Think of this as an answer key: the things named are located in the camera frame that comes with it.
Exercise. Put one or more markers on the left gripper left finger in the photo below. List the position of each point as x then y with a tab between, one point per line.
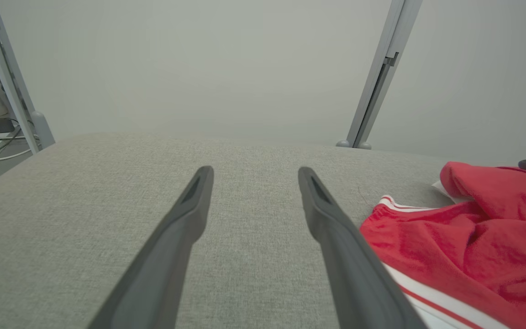
162	269

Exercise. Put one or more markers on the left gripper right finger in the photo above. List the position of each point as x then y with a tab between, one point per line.
359	283

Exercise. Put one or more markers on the red and white garment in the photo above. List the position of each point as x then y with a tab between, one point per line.
473	246

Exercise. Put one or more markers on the grey fabric sofa surface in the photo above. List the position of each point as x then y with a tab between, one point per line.
254	274

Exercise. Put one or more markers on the black power adapter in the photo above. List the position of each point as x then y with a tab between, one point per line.
3	125

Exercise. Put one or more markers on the grey cylindrical post foot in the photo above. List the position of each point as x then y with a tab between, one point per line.
44	130
343	144
365	146

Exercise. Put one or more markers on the grey metal partition post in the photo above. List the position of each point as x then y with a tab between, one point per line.
384	73

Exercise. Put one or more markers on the grey partition post with slots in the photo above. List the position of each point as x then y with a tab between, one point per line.
5	68

